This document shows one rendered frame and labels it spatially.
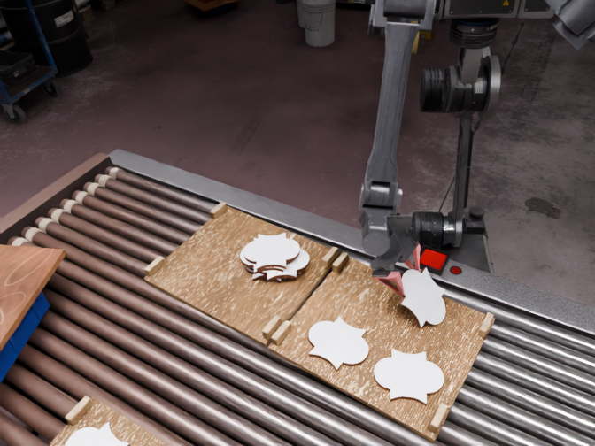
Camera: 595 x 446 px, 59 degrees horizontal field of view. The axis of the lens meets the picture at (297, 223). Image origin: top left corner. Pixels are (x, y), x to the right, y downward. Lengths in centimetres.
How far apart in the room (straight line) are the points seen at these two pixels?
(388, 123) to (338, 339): 50
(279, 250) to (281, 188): 184
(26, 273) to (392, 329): 91
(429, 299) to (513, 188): 208
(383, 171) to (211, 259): 59
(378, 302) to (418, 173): 205
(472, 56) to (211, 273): 98
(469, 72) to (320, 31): 325
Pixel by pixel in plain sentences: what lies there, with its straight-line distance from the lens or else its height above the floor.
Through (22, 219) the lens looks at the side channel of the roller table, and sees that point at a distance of 182.
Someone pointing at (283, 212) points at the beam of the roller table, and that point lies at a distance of 161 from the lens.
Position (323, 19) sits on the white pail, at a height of 24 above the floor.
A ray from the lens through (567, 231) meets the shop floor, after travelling 310.
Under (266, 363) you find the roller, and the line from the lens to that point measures 125.
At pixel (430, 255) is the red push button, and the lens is 146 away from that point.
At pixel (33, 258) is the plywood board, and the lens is 150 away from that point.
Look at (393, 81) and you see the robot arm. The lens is 107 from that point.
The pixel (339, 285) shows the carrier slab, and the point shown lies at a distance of 136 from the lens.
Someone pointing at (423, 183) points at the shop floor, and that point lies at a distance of 323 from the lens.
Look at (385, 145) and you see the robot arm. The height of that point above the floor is 135.
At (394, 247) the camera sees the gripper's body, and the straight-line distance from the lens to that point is 119.
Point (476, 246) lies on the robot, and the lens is 252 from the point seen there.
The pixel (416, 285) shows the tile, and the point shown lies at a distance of 127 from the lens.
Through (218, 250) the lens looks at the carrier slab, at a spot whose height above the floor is 94.
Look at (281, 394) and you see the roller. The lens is 121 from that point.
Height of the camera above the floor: 196
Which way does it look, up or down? 42 degrees down
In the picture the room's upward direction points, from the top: 5 degrees counter-clockwise
